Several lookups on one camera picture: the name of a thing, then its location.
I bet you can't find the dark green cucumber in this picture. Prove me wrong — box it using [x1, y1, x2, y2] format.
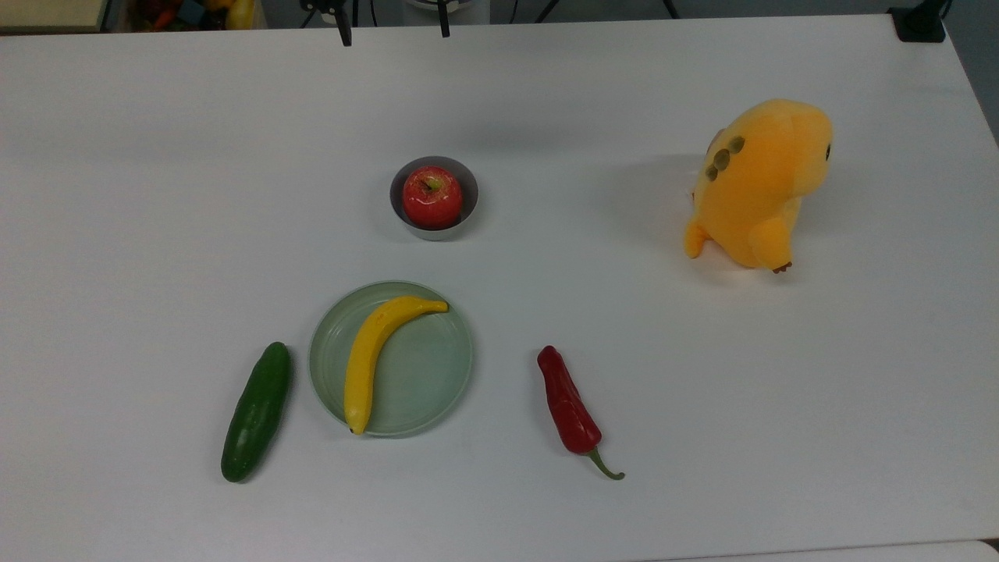
[221, 341, 293, 483]

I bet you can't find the small grey metal bowl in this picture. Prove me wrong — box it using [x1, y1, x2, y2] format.
[389, 155, 480, 241]

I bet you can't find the bin of colourful toys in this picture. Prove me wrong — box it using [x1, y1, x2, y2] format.
[129, 0, 258, 32]

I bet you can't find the red apple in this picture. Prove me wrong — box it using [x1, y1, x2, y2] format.
[402, 165, 464, 230]

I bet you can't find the tan board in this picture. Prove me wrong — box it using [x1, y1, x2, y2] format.
[0, 0, 110, 34]

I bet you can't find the yellow banana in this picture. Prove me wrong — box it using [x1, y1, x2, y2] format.
[343, 295, 451, 436]

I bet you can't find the orange plush toy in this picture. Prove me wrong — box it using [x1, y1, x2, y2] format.
[684, 98, 834, 274]

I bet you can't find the pale green round plate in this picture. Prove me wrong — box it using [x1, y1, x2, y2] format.
[308, 280, 475, 439]

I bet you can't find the red chili pepper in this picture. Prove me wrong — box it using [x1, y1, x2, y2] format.
[536, 345, 626, 481]

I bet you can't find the black table clamp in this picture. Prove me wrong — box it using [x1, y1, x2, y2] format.
[888, 0, 950, 44]

